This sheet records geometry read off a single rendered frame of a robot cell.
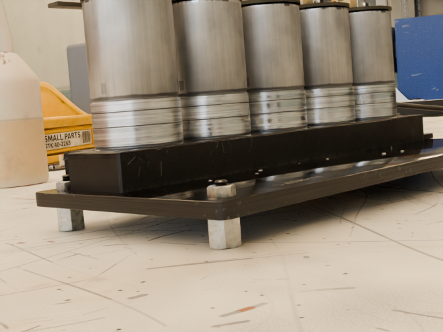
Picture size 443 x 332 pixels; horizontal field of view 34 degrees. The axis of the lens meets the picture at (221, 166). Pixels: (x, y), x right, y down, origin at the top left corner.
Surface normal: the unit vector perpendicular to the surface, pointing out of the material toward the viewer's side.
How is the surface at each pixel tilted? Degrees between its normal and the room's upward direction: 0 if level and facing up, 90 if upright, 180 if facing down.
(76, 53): 90
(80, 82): 90
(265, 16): 90
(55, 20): 90
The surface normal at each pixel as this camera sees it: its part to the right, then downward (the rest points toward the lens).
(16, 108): 0.61, 0.11
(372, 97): 0.06, 0.07
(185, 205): -0.69, 0.11
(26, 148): 0.66, -0.10
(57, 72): -0.43, 0.11
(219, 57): 0.32, 0.05
